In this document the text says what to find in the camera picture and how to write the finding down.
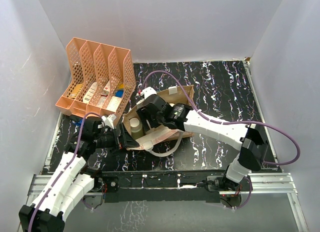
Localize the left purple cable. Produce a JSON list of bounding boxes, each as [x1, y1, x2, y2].
[[26, 112, 101, 232]]

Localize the blue yellow item in organizer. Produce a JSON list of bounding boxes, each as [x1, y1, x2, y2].
[[114, 84, 124, 98]]

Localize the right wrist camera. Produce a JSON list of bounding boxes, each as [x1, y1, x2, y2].
[[137, 87, 157, 99]]

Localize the pink plastic file organizer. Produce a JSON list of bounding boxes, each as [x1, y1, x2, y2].
[[56, 38, 136, 121]]

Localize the yellow box in organizer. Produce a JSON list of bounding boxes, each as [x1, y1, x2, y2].
[[69, 83, 84, 99]]

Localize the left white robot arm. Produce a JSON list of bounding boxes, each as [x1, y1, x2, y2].
[[18, 113, 139, 231]]

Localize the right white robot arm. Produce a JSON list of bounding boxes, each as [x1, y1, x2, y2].
[[136, 94, 269, 190]]

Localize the white red box in organizer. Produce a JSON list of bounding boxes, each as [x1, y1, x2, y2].
[[101, 81, 111, 96]]

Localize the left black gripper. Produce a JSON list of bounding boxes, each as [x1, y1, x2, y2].
[[94, 123, 139, 156]]

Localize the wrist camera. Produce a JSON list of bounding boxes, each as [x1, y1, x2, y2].
[[101, 114, 117, 129], [137, 87, 157, 99]]

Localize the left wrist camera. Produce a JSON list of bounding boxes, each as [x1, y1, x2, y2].
[[101, 114, 117, 129]]

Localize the blue white small box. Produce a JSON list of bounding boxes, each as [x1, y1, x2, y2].
[[69, 115, 83, 127]]

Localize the brown canvas tote bag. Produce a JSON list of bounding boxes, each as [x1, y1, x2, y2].
[[122, 85, 194, 157]]

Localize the beige bottle leftmost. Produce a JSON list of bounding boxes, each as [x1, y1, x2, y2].
[[129, 118, 144, 140]]

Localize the black front rail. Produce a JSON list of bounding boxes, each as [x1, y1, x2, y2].
[[102, 170, 225, 203]]

